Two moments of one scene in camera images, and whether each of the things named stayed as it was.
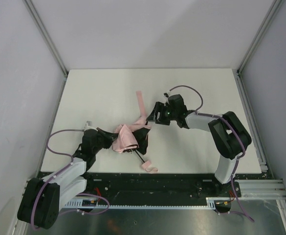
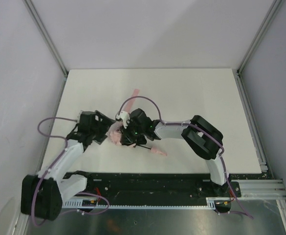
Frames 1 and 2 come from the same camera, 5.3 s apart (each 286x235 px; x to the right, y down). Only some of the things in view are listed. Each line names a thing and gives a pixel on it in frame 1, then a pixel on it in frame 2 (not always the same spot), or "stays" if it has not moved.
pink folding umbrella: [134, 138] → [114, 132]
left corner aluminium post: [35, 14] stays
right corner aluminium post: [266, 23] stays
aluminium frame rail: [267, 187] stays
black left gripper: [103, 136] → [103, 126]
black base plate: [156, 188] stays
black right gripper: [159, 113] → [127, 136]
